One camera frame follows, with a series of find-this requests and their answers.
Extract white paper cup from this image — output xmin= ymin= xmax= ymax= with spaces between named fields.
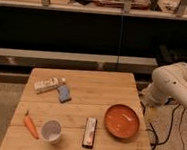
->
xmin=40 ymin=120 xmax=62 ymax=145

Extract orange toy carrot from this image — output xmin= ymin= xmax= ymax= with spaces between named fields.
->
xmin=23 ymin=112 xmax=39 ymax=139

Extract black floor cables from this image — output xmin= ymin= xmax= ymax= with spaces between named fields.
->
xmin=134 ymin=100 xmax=187 ymax=150

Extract blue sponge block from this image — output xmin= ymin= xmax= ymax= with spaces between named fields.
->
xmin=57 ymin=85 xmax=71 ymax=103

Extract orange plate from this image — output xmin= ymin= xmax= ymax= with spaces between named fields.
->
xmin=104 ymin=104 xmax=140 ymax=139

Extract black box on shelf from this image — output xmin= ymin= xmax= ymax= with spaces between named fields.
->
xmin=156 ymin=45 xmax=187 ymax=66

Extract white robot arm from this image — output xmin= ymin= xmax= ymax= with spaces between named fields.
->
xmin=143 ymin=62 xmax=187 ymax=109

